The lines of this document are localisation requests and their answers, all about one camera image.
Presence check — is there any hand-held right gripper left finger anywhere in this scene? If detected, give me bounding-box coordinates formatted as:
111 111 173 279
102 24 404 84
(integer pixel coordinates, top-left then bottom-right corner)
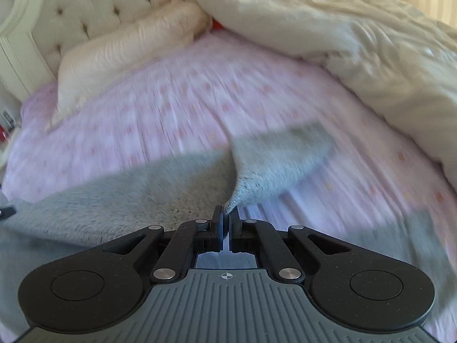
95 205 226 284

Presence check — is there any grey knitted sweater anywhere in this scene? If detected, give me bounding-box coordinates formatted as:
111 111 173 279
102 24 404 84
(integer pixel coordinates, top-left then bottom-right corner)
0 122 457 336

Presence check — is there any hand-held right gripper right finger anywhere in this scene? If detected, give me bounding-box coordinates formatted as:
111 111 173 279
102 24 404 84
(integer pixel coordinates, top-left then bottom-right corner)
228 209 353 284

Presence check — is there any cream duvet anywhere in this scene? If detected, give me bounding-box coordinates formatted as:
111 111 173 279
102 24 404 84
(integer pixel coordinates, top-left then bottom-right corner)
180 0 457 190

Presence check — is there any pink patterned bed sheet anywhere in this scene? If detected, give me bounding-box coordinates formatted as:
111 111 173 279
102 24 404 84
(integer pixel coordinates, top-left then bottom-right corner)
0 30 457 343

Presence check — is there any cream pillow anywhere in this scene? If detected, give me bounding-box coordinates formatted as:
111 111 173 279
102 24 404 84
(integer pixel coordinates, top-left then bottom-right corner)
48 2 211 129

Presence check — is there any cream tufted headboard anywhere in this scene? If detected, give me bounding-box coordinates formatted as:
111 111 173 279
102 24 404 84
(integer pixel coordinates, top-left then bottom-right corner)
0 0 222 104

